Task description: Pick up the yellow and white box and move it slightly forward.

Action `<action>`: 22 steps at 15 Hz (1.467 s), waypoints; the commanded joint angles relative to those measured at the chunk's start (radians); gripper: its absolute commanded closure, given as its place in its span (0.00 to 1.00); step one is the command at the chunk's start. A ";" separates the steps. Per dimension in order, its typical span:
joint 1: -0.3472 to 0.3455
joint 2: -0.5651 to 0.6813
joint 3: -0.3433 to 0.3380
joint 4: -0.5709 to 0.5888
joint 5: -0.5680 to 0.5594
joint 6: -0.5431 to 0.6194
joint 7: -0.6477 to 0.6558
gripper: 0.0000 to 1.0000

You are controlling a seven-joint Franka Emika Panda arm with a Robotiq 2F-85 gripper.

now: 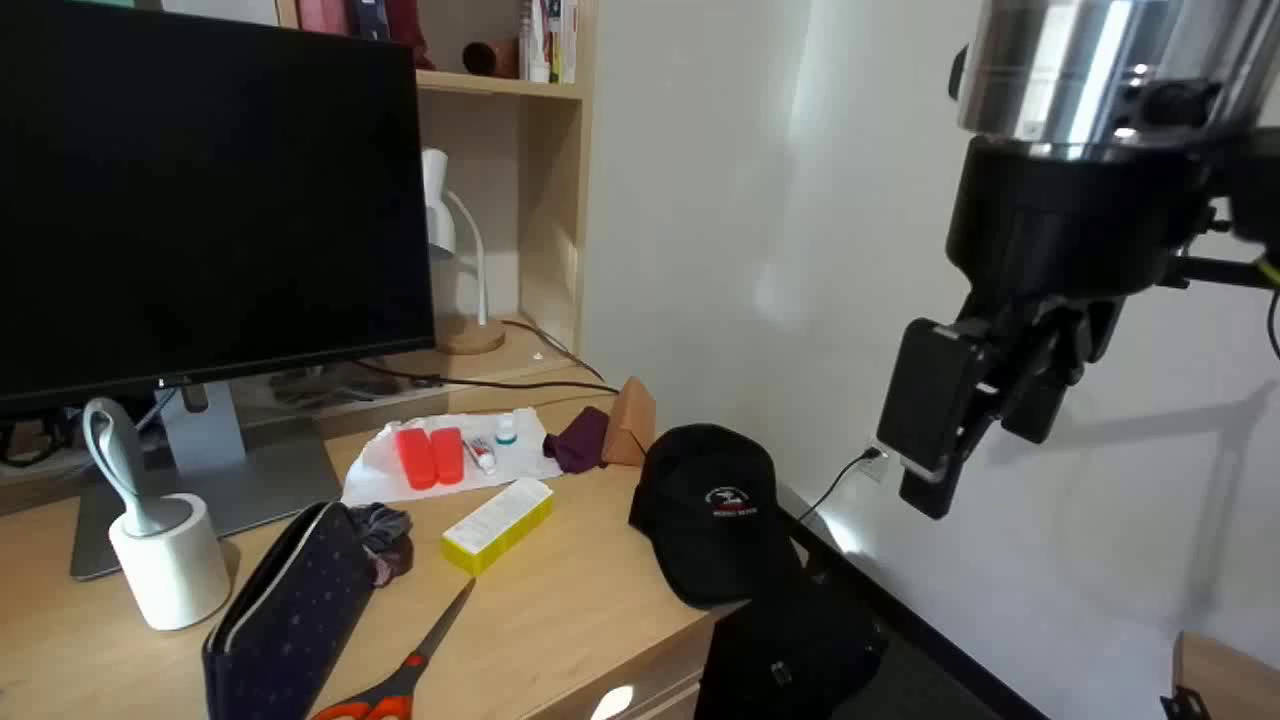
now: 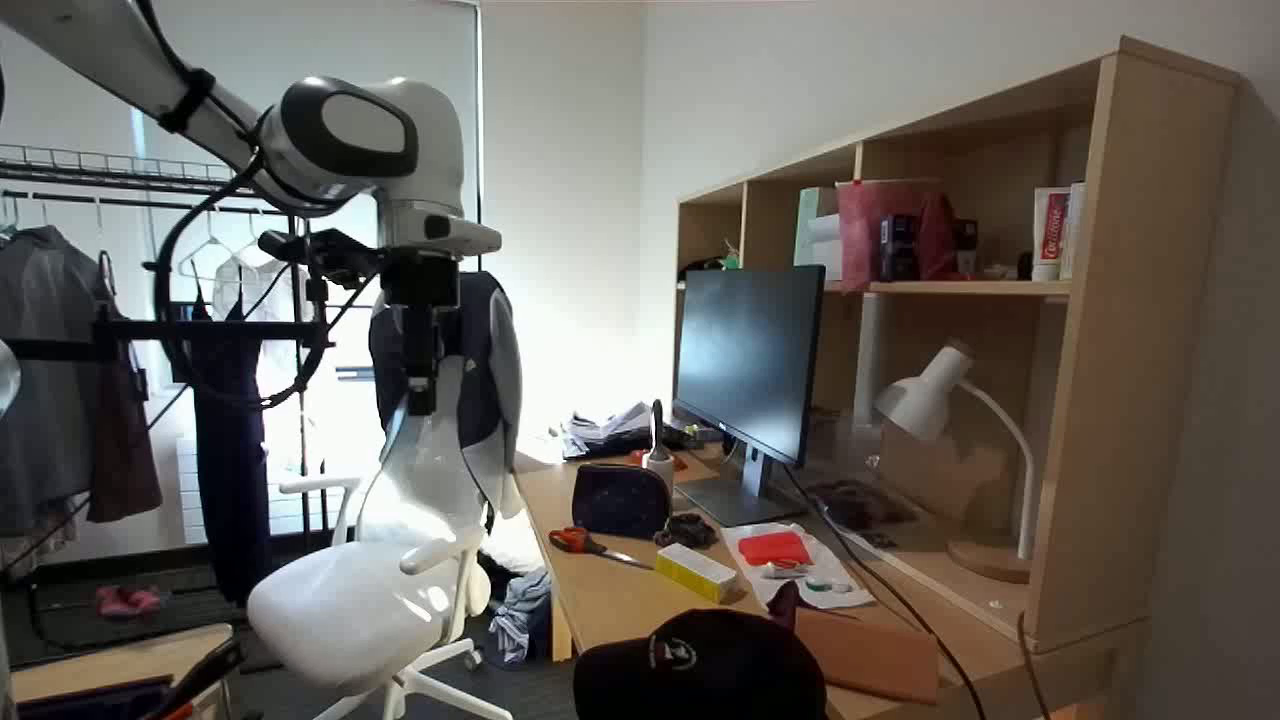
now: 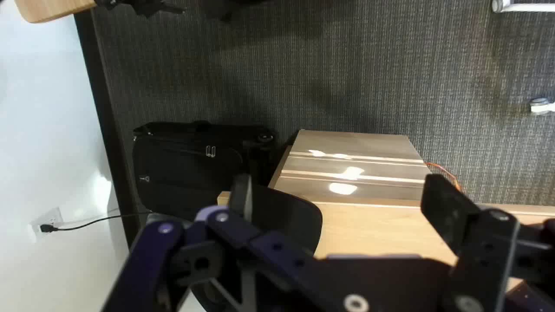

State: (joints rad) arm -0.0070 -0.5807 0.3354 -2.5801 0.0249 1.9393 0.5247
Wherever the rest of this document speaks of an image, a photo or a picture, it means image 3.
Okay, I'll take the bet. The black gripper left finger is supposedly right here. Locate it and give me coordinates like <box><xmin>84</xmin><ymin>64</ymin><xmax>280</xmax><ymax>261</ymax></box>
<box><xmin>230</xmin><ymin>173</ymin><xmax>323</xmax><ymax>254</ymax></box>

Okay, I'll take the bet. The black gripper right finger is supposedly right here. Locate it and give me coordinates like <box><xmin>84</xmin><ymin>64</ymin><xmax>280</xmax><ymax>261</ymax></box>
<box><xmin>420</xmin><ymin>173</ymin><xmax>521</xmax><ymax>272</ymax></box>

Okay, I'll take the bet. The brown cardboard box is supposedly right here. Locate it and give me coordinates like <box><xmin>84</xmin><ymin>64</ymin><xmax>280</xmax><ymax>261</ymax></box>
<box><xmin>217</xmin><ymin>128</ymin><xmax>555</xmax><ymax>266</ymax></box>

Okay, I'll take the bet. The black bag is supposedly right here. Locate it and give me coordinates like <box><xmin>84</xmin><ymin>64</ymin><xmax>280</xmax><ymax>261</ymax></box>
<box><xmin>134</xmin><ymin>121</ymin><xmax>278</xmax><ymax>220</ymax></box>

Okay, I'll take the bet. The black power cable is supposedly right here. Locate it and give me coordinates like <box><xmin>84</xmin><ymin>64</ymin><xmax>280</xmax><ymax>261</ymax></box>
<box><xmin>39</xmin><ymin>211</ymin><xmax>138</xmax><ymax>235</ymax></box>

